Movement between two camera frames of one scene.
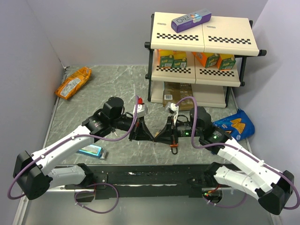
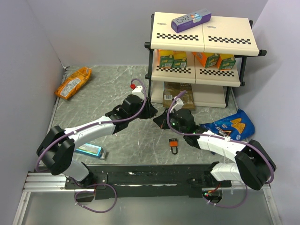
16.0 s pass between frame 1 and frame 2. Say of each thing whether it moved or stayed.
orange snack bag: stayed
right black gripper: moved
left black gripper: moved
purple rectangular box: stayed
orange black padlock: stayed
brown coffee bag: stayed
